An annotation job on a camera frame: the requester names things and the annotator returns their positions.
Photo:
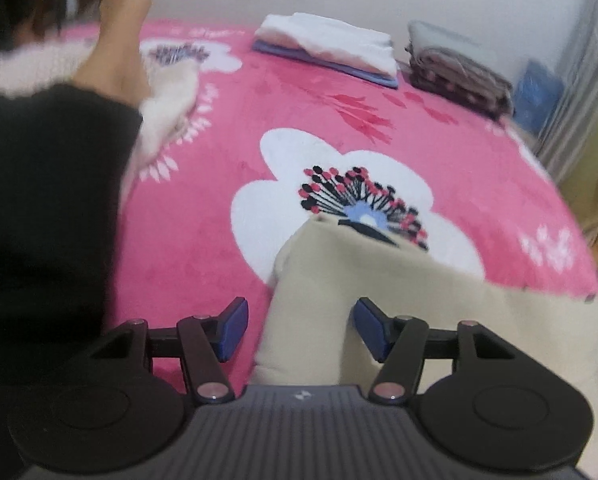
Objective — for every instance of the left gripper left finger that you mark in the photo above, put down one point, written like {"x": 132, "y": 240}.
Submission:
{"x": 207, "y": 343}

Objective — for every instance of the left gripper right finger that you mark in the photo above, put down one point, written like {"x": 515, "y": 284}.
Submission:
{"x": 398, "y": 344}

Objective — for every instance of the beige zip hoodie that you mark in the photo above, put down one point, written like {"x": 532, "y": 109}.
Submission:
{"x": 324, "y": 268}

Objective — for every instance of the pink floral blanket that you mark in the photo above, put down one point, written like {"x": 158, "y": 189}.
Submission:
{"x": 272, "y": 141}

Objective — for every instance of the person left leg black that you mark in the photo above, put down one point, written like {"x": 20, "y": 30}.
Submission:
{"x": 63, "y": 152}

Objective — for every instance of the folded purple cloth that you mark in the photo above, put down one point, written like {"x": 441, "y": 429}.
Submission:
{"x": 390, "y": 82}

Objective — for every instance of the folded grey brown blankets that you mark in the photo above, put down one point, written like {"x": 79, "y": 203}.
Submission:
{"x": 459, "y": 69}

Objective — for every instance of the blue water jug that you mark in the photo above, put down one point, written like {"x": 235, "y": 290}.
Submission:
{"x": 536, "y": 97}

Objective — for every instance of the folded white towel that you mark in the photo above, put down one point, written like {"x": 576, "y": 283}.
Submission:
{"x": 330, "y": 40}

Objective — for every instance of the grey curtain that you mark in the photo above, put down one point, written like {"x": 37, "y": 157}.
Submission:
{"x": 563, "y": 137}

